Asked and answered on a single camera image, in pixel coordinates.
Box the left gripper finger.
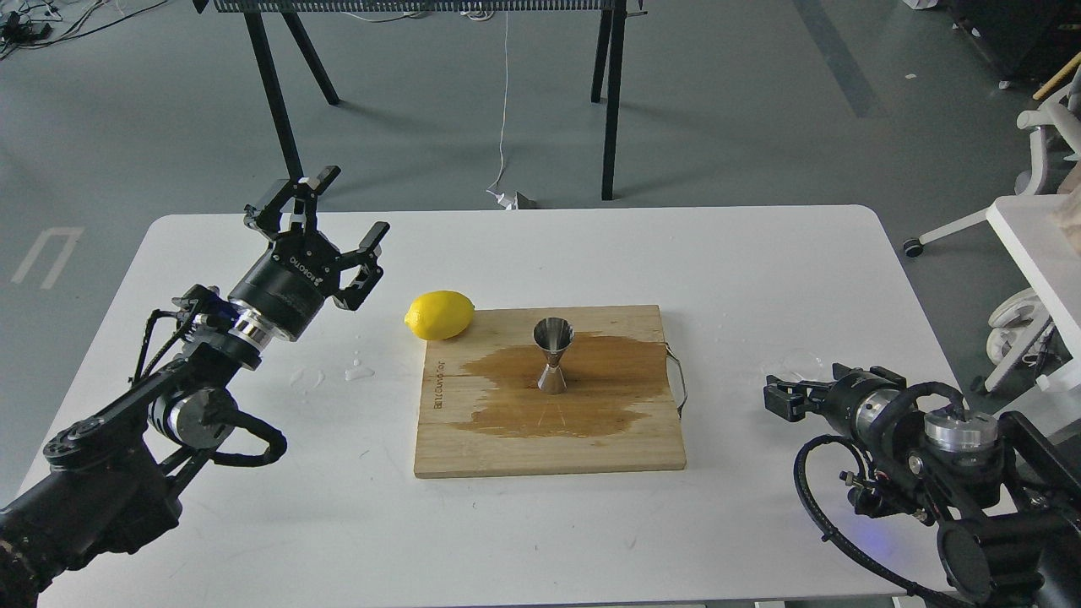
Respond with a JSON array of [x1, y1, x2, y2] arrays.
[[244, 166, 341, 240], [332, 222, 390, 310]]

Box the wooden cutting board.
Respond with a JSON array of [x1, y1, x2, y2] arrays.
[[414, 304, 688, 480]]

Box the small clear glass cup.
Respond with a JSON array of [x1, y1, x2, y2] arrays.
[[760, 349, 833, 383]]

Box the steel double jigger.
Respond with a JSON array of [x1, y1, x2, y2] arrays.
[[533, 317, 575, 395]]

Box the white hanging cable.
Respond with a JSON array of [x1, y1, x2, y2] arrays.
[[485, 10, 536, 210]]

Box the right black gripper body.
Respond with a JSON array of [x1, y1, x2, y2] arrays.
[[818, 383, 909, 440]]

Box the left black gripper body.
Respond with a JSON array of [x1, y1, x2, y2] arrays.
[[228, 232, 356, 341]]

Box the cables on floor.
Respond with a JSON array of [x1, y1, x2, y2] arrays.
[[0, 0, 170, 60]]

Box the yellow lemon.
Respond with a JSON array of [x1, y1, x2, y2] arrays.
[[403, 291, 475, 341]]

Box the black metal table frame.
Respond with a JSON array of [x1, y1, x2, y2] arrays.
[[190, 1, 646, 203]]

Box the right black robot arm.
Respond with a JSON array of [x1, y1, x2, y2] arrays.
[[763, 364, 1080, 607]]

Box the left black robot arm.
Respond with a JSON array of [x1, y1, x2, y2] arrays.
[[1, 166, 389, 607]]

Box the white office chair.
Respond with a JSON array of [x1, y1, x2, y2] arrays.
[[900, 57, 1080, 257]]

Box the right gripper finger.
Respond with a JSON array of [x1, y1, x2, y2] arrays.
[[763, 382, 825, 422], [833, 364, 906, 389]]

